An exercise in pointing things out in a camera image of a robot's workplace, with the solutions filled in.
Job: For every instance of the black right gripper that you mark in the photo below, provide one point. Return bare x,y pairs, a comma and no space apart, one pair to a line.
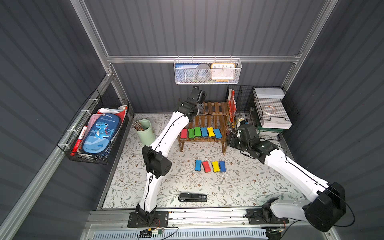
240,127

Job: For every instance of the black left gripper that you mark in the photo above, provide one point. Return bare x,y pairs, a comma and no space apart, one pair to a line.
196,94

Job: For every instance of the wooden two-tier shelf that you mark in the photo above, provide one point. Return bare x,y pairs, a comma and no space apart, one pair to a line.
216,115

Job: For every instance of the blue eraser bottom shelf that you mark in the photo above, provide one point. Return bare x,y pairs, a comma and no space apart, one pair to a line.
204,132
217,133

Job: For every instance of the blue eraser shelf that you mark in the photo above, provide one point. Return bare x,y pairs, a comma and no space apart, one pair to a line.
222,166
204,132
198,165
217,133

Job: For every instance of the yellow eraser bottom shelf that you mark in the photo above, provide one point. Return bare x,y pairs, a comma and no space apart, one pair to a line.
210,132

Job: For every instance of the yellow eraser shelf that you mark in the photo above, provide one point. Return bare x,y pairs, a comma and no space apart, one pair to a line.
210,132
216,167

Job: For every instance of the blue eraser top shelf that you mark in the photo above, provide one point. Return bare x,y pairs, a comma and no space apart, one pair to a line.
222,166
198,165

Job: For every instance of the red eraser shelf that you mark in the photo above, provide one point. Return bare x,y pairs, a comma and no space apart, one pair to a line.
184,134
206,166

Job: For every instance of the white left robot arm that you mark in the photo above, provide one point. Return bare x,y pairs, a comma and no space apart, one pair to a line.
155,155

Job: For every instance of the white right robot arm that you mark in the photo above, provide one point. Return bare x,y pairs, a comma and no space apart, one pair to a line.
325,203

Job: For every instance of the green eraser shelf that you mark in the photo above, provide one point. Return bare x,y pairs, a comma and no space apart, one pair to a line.
191,133
198,132

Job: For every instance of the red eraser bottom shelf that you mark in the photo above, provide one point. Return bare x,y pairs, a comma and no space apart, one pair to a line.
184,134

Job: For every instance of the blue box in basket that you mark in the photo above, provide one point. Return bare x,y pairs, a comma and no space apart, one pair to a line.
185,73

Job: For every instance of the white paper tray stack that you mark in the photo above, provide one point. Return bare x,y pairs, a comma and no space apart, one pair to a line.
271,111

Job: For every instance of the grey tape roll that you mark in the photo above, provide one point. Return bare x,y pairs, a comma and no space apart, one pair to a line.
203,73

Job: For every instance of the red book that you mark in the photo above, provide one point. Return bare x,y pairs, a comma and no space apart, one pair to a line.
232,105

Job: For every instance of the orange alarm clock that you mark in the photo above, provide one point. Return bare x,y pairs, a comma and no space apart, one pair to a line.
223,72

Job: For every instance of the green pencil cup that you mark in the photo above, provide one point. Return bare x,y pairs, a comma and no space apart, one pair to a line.
147,137

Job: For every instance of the pencils in cup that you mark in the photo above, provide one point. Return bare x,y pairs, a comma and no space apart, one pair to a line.
138,127

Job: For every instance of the black stapler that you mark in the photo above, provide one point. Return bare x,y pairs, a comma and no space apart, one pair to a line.
192,197

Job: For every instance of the blue dinosaur pencil case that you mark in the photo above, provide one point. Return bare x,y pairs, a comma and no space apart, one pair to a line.
101,134

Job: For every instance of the red marker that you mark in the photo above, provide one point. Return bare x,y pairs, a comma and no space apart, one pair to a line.
79,141

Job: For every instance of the black wire desk organizer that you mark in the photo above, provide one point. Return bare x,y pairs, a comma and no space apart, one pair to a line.
247,112

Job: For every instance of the metal base rail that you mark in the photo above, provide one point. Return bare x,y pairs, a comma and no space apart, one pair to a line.
236,217

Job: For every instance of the black wire side basket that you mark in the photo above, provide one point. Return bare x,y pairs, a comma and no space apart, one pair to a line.
100,104

